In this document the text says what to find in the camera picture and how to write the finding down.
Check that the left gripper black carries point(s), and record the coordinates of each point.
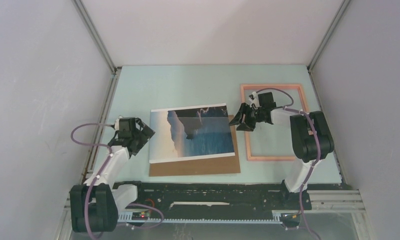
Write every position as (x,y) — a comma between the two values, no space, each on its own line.
(145,134)

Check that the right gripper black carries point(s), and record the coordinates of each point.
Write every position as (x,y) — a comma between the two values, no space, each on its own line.
(249,126)

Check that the pink wooden picture frame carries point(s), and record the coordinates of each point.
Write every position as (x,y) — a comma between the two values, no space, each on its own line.
(281,86)

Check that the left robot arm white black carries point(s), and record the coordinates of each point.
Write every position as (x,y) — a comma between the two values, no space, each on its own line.
(95,205)

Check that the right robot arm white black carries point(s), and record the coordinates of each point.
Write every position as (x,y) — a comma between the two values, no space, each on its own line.
(311,138)

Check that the landscape photo print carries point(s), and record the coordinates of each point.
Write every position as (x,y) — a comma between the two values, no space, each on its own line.
(161,146)

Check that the brown backing board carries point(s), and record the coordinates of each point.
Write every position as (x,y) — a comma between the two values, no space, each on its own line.
(211,166)

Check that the small circuit board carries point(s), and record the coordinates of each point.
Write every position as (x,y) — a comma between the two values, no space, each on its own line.
(140,216)

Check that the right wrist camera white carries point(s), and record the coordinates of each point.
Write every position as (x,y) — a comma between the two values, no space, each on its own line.
(254,101)

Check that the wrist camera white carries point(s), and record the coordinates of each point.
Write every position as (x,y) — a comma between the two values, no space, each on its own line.
(254,101)
(116,124)

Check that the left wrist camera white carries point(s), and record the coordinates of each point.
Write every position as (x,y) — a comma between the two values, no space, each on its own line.
(116,124)

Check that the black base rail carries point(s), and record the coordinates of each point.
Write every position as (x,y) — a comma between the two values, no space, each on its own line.
(219,201)

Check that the white cable duct strip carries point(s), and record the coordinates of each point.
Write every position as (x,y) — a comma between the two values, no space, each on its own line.
(128,217)

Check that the aluminium frame rails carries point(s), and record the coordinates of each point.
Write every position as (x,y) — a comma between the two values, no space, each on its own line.
(322,201)

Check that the left corner metal post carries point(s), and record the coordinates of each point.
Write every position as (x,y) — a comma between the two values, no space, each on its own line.
(93,32)

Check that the corner metal post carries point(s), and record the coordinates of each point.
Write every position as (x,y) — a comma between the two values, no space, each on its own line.
(328,34)
(93,32)

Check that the right corner metal post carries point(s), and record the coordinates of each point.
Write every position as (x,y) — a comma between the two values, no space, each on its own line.
(328,34)

